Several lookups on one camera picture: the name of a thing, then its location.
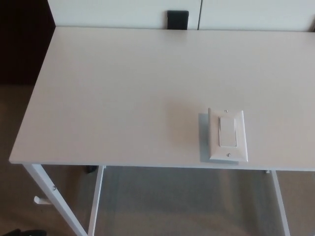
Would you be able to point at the dark brown wooden cabinet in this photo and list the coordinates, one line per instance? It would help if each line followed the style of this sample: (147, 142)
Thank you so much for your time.
(22, 41)

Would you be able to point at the white table hook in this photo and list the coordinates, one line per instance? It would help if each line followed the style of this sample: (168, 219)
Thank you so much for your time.
(41, 200)

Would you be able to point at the white light switch plate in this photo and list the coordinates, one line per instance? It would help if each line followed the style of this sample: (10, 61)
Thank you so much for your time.
(227, 132)

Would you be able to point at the white table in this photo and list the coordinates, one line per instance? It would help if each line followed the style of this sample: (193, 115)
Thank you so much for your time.
(46, 182)

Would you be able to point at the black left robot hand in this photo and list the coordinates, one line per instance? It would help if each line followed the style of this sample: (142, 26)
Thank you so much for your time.
(34, 233)

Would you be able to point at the white cabinet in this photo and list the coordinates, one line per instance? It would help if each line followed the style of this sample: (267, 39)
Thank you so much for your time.
(110, 12)

